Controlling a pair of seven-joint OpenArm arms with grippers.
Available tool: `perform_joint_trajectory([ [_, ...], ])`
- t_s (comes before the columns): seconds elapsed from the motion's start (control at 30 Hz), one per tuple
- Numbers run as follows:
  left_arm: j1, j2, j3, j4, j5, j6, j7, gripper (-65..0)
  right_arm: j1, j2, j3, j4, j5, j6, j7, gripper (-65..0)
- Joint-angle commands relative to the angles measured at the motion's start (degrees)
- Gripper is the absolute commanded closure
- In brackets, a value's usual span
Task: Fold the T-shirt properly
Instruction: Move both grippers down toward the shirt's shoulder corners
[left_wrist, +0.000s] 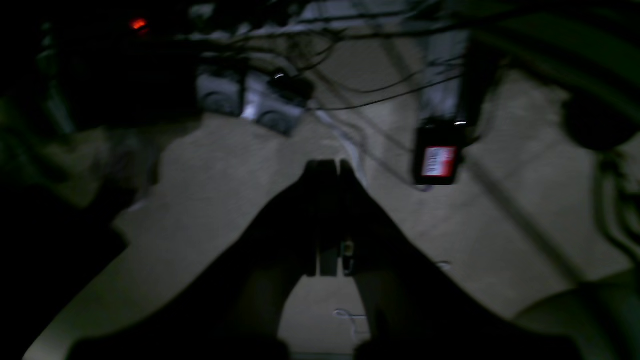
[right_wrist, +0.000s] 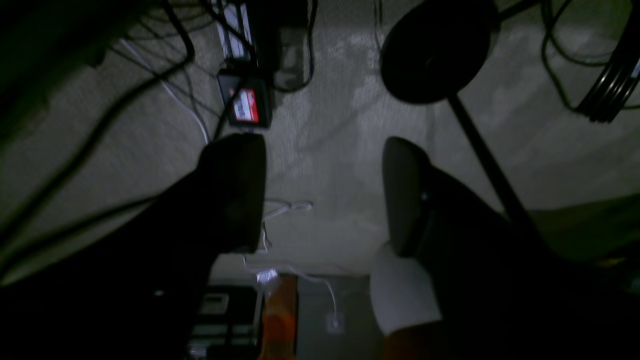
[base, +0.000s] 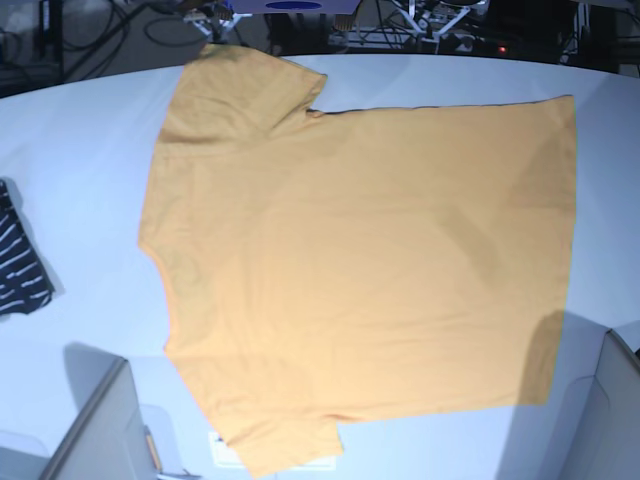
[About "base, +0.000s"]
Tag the yellow orange T-shirt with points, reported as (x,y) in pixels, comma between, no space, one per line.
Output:
(366,265)

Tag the blue white box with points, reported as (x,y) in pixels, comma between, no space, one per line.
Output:
(294,6)

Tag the white paper label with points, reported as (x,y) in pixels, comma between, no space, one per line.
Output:
(225,457)

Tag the navy white striped garment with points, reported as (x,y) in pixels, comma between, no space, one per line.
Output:
(25,284)

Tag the grey bin right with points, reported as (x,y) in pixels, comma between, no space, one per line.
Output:
(589,427)

